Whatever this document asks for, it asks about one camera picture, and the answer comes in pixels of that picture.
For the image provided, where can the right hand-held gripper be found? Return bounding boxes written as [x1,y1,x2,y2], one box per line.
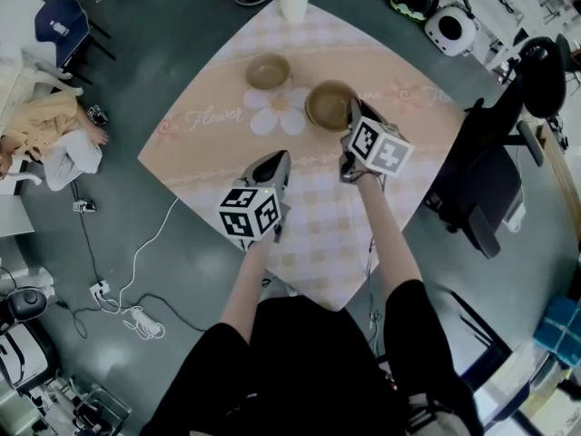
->
[338,99,416,185]

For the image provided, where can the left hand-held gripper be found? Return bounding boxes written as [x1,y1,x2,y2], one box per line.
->
[217,150,292,252]

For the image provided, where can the person's left forearm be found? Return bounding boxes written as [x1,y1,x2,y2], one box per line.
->
[217,238,273,349]

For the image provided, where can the person's right forearm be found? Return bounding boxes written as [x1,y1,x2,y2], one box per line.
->
[357,173,426,302]

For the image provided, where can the pink checked tablecloth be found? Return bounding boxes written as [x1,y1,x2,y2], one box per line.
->
[137,5,467,312]

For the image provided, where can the white round-window backpack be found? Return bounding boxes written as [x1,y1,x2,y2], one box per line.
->
[423,2,481,58]

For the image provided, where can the white vase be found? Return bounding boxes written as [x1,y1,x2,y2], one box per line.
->
[278,0,310,24]

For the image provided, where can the black office chair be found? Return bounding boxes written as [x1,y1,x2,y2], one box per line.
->
[422,35,569,261]

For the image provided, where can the white long table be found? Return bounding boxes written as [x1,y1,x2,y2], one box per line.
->
[469,0,581,72]

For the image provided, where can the person's black shirt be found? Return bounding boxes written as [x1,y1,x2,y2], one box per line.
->
[138,279,485,436]

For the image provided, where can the black metal rack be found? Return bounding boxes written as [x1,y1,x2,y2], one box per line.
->
[447,288,523,379]

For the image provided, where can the blue chair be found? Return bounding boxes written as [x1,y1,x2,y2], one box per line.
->
[34,0,117,86]

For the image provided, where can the white black-faced device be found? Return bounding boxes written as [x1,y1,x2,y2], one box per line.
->
[0,265,58,332]

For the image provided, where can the teal box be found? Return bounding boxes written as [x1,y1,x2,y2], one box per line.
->
[532,296,581,368]

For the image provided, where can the white boxy device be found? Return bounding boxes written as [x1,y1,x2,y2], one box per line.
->
[0,320,61,395]

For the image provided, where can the grey stone counter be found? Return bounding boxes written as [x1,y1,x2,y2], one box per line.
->
[471,333,581,436]

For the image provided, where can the white floor cable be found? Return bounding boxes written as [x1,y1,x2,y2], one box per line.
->
[115,195,181,311]

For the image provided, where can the black looped floor cable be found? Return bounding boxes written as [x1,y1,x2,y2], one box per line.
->
[54,292,210,340]

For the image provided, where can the metal wire rack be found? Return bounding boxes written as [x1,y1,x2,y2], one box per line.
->
[26,372,133,436]

